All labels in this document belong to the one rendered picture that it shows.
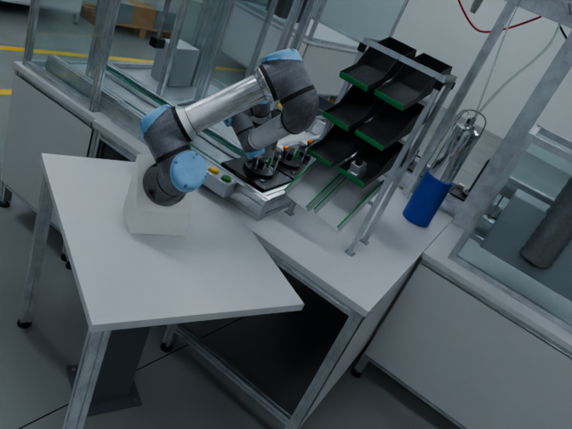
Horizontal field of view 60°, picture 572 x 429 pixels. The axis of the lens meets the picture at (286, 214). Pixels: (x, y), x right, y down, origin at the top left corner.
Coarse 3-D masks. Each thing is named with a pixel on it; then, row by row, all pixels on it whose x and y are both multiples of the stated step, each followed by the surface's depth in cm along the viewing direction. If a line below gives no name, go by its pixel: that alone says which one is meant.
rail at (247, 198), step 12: (120, 108) 229; (132, 108) 230; (120, 120) 231; (132, 120) 227; (132, 132) 229; (204, 156) 216; (240, 180) 208; (240, 192) 206; (252, 192) 203; (240, 204) 208; (252, 204) 204; (264, 204) 202; (252, 216) 206
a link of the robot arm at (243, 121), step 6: (240, 114) 183; (246, 114) 185; (252, 114) 186; (228, 120) 183; (234, 120) 184; (240, 120) 183; (246, 120) 184; (228, 126) 185; (234, 126) 185; (240, 126) 184; (246, 126) 184
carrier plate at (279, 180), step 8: (232, 160) 220; (240, 160) 224; (232, 168) 214; (240, 168) 217; (272, 168) 230; (248, 176) 212; (280, 176) 225; (256, 184) 209; (264, 184) 212; (272, 184) 215; (280, 184) 218
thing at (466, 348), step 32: (416, 288) 247; (448, 288) 239; (480, 288) 231; (384, 320) 261; (416, 320) 251; (448, 320) 243; (480, 320) 235; (512, 320) 228; (544, 320) 228; (384, 352) 265; (416, 352) 255; (448, 352) 247; (480, 352) 239; (512, 352) 231; (544, 352) 224; (416, 384) 260; (448, 384) 251; (480, 384) 242; (512, 384) 234; (544, 384) 227; (448, 416) 256; (480, 416) 246; (512, 416) 238; (544, 416) 231
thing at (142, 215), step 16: (144, 160) 166; (128, 192) 171; (144, 192) 164; (128, 208) 170; (144, 208) 163; (160, 208) 166; (176, 208) 169; (128, 224) 168; (144, 224) 167; (160, 224) 169; (176, 224) 172
